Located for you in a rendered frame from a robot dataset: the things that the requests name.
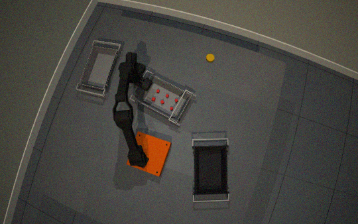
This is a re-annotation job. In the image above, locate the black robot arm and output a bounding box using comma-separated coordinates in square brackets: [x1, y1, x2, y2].
[112, 52, 149, 168]

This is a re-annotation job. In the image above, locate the yellow short cylinder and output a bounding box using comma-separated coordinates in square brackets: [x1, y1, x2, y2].
[206, 54, 214, 62]

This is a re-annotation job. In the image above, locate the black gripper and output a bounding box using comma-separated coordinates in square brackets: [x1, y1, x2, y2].
[130, 72, 152, 91]

